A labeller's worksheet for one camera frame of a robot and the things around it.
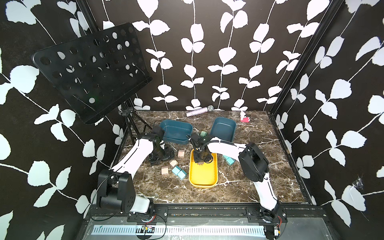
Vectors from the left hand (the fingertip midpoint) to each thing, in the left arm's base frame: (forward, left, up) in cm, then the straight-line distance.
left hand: (169, 158), depth 83 cm
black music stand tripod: (+18, +21, +20) cm, 34 cm away
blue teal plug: (-4, -3, -9) cm, 10 cm away
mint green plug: (+22, -22, -9) cm, 32 cm away
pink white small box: (+35, -56, -9) cm, 67 cm away
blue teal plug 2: (-7, -7, -8) cm, 13 cm away
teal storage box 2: (+29, -38, -11) cm, 49 cm away
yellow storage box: (-7, -19, -9) cm, 23 cm away
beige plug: (+7, -6, -9) cm, 13 cm away
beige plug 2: (+1, -2, -8) cm, 9 cm away
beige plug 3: (-3, +4, -9) cm, 11 cm away
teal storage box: (+28, -1, -12) cm, 30 cm away
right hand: (+3, -16, -9) cm, 18 cm away
